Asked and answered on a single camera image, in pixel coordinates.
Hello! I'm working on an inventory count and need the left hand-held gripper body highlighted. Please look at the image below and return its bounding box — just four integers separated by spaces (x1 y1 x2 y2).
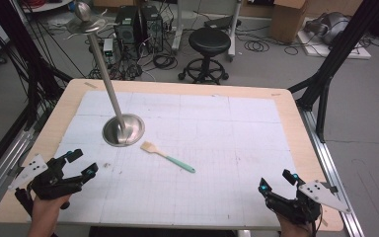
8 153 84 216

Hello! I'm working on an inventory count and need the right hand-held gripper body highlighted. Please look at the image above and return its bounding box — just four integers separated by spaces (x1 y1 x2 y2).
265 179 353 227

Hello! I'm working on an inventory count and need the steel utensil stand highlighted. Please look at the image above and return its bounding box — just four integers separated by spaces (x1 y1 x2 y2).
63 0 146 148

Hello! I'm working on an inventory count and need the green-handled wooden spatula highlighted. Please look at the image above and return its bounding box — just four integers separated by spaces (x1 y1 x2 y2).
140 140 196 175

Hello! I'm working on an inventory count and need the person's right hand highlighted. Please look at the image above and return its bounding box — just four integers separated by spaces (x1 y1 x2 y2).
275 212 315 237

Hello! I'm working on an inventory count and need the person's left hand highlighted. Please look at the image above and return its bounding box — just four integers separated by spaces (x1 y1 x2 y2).
29 194 72 232

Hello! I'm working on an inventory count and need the black table clamp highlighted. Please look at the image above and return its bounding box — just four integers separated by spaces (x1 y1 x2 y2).
322 182 340 194

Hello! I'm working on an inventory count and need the white grid mat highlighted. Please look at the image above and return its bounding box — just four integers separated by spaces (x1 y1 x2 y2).
27 90 314 230

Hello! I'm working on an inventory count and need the small grey device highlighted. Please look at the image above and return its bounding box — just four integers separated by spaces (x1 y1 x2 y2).
102 38 115 65

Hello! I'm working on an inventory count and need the white flat board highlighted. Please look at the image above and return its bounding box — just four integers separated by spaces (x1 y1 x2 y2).
296 31 372 60

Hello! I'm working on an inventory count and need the black computer tower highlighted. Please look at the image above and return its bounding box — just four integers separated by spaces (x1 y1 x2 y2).
140 4 165 54
113 5 143 48

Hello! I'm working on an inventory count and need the white metal stand leg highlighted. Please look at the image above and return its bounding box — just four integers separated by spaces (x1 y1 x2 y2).
171 0 184 52
227 0 243 62

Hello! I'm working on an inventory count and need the brown cardboard box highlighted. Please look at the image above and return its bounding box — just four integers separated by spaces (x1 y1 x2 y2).
269 0 309 44

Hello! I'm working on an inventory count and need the grey bag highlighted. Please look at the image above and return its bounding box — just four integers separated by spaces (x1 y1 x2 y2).
304 12 351 45

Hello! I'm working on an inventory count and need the black round stool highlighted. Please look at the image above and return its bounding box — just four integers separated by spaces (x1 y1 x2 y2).
177 27 232 86

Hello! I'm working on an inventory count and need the black flat device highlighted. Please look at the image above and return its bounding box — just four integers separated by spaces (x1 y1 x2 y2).
203 14 242 31

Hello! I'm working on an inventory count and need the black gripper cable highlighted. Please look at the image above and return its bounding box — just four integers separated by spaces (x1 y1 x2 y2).
314 206 324 237

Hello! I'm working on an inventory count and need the aluminium rail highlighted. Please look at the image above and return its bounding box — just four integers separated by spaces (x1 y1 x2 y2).
297 107 365 237
0 126 36 215

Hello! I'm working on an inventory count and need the tangle of black cables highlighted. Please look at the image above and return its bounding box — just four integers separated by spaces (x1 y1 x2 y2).
87 58 144 82

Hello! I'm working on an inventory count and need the black metal frame stand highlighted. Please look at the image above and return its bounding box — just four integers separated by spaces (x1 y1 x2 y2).
0 0 75 132
287 0 379 144

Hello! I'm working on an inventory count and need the coiled black cable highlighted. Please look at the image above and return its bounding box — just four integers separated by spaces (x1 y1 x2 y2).
152 53 179 71
283 45 300 56
243 39 271 53

